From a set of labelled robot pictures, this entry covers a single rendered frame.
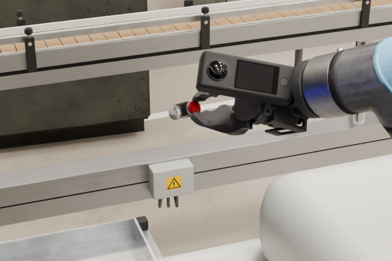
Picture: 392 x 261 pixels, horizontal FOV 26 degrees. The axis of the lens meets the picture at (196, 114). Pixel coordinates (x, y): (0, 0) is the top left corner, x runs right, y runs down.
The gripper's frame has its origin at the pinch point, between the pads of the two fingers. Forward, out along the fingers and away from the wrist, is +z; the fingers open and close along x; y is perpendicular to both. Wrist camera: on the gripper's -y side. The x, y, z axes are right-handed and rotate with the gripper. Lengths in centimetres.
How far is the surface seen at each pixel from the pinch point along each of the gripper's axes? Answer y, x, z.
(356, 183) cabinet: -48, -24, -66
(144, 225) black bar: 20.3, -11.8, 34.8
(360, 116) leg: 127, 39, 73
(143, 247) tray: 17.1, -16.3, 30.0
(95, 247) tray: 12.4, -16.9, 37.3
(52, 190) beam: 49, 5, 115
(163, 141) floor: 149, 50, 196
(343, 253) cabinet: -50, -27, -68
